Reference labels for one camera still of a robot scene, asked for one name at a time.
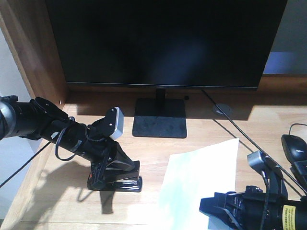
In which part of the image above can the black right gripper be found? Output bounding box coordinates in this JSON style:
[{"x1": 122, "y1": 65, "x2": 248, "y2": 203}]
[{"x1": 199, "y1": 185, "x2": 269, "y2": 230}]

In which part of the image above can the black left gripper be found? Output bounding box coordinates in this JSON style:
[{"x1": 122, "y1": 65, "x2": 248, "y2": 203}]
[{"x1": 83, "y1": 119, "x2": 140, "y2": 189}]

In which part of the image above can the black stapler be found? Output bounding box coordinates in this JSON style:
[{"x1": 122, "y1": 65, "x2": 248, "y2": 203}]
[{"x1": 86, "y1": 171, "x2": 143, "y2": 192}]

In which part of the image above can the white paper sheet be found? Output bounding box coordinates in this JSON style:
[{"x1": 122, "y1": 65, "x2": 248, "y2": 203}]
[{"x1": 152, "y1": 138, "x2": 239, "y2": 230}]

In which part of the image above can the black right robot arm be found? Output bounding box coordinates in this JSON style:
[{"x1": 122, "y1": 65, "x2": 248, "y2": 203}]
[{"x1": 199, "y1": 185, "x2": 307, "y2": 230}]

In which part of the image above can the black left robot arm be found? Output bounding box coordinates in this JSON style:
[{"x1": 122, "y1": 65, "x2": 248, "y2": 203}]
[{"x1": 0, "y1": 95, "x2": 142, "y2": 192}]

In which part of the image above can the black keyboard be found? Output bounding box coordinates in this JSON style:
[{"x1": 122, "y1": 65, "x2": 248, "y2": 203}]
[{"x1": 291, "y1": 161, "x2": 307, "y2": 190}]

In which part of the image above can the black computer mouse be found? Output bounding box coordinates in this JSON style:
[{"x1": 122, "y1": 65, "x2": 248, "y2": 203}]
[{"x1": 281, "y1": 134, "x2": 307, "y2": 163}]

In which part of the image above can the black computer monitor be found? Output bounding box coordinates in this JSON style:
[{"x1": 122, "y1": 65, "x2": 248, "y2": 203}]
[{"x1": 45, "y1": 0, "x2": 287, "y2": 138}]

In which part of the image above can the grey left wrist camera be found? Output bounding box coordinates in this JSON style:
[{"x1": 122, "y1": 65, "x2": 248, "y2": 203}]
[{"x1": 103, "y1": 107, "x2": 124, "y2": 140}]

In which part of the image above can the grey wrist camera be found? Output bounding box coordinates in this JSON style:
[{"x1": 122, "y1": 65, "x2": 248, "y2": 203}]
[
  {"x1": 247, "y1": 150, "x2": 288, "y2": 199},
  {"x1": 103, "y1": 107, "x2": 124, "y2": 140}
]

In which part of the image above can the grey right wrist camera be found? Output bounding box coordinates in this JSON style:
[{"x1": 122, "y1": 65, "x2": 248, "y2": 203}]
[{"x1": 247, "y1": 150, "x2": 288, "y2": 199}]

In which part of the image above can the grey desk cable grommet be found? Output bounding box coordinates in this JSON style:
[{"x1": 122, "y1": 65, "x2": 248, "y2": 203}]
[{"x1": 212, "y1": 103, "x2": 232, "y2": 115}]

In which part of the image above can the black monitor cable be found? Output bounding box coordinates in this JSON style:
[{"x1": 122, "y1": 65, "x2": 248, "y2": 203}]
[{"x1": 201, "y1": 89, "x2": 307, "y2": 195}]

